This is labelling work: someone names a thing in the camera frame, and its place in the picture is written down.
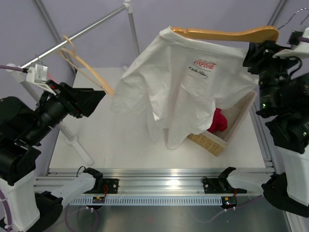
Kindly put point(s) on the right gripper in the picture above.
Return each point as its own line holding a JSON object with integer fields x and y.
{"x": 264, "y": 52}

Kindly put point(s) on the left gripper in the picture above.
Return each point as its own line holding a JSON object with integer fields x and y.
{"x": 78, "y": 101}

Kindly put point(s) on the wooden hanger with metal hook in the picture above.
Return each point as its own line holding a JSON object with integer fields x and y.
{"x": 255, "y": 35}

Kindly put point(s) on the white printed t shirt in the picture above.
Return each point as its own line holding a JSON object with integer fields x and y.
{"x": 180, "y": 82}

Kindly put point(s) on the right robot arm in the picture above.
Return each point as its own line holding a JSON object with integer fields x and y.
{"x": 284, "y": 100}

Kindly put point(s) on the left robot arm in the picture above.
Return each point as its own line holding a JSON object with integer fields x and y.
{"x": 21, "y": 131}

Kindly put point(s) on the pink hanger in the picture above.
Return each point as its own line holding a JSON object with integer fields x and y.
{"x": 49, "y": 76}

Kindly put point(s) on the light wooden hanger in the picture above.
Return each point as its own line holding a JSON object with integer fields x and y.
{"x": 66, "y": 54}

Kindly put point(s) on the pink cloth in basket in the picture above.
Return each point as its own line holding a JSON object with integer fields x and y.
{"x": 219, "y": 122}

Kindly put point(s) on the clothes rack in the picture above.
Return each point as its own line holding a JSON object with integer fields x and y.
{"x": 72, "y": 139}

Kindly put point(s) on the wicker basket with liner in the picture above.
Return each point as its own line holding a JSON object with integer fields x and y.
{"x": 218, "y": 141}

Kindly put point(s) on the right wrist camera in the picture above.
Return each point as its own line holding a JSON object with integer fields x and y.
{"x": 299, "y": 45}

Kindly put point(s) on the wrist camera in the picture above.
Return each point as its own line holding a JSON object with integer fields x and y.
{"x": 37, "y": 76}
{"x": 299, "y": 45}

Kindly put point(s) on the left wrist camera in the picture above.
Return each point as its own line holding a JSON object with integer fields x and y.
{"x": 37, "y": 76}

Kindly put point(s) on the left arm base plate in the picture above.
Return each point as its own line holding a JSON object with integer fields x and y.
{"x": 105, "y": 185}

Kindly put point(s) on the aluminium rail frame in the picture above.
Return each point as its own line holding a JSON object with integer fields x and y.
{"x": 121, "y": 148}

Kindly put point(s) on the white cable duct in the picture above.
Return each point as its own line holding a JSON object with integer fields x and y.
{"x": 148, "y": 200}

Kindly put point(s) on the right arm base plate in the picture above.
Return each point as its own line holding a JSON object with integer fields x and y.
{"x": 217, "y": 186}

